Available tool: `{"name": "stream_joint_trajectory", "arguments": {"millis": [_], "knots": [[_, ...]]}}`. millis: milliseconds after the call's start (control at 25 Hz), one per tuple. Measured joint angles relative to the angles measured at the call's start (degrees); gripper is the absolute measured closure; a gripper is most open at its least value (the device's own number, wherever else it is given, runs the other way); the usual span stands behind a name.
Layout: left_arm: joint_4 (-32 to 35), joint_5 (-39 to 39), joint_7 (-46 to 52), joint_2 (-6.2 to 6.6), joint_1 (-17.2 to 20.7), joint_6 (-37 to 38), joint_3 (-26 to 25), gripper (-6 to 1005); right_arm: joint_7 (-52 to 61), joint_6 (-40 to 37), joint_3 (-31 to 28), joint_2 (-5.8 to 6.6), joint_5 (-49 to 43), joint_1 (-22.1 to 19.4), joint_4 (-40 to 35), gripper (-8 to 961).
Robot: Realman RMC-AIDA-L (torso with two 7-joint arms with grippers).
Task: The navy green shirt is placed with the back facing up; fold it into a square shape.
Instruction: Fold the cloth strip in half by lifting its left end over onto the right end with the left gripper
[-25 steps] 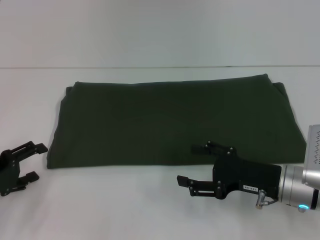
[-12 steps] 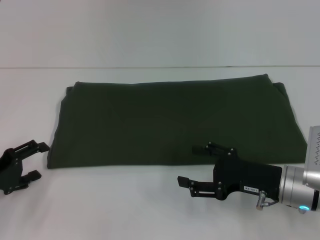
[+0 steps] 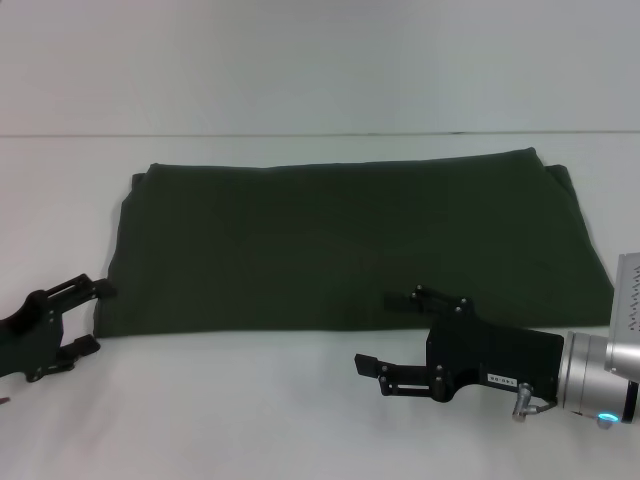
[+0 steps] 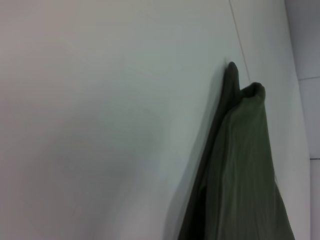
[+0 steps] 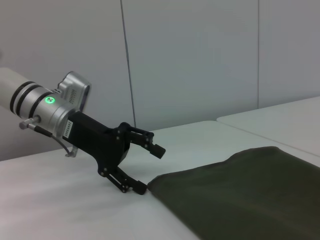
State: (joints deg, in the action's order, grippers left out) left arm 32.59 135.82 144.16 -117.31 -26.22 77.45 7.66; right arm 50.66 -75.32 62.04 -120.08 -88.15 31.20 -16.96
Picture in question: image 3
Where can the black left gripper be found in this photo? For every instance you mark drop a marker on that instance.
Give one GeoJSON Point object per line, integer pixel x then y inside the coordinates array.
{"type": "Point", "coordinates": [27, 340]}

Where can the dark green t-shirt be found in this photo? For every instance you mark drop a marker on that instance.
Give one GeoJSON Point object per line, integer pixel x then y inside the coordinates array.
{"type": "Point", "coordinates": [325, 240]}

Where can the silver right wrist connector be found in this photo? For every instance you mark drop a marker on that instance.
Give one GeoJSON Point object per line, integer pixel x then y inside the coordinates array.
{"type": "Point", "coordinates": [521, 400]}

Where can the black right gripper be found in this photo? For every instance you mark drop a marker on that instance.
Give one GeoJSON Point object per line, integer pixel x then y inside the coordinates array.
{"type": "Point", "coordinates": [495, 357]}

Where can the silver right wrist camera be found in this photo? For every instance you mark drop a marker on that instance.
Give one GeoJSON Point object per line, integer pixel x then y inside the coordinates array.
{"type": "Point", "coordinates": [627, 295]}

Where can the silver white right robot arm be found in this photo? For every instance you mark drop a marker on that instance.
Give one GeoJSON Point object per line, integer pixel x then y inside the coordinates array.
{"type": "Point", "coordinates": [595, 375]}

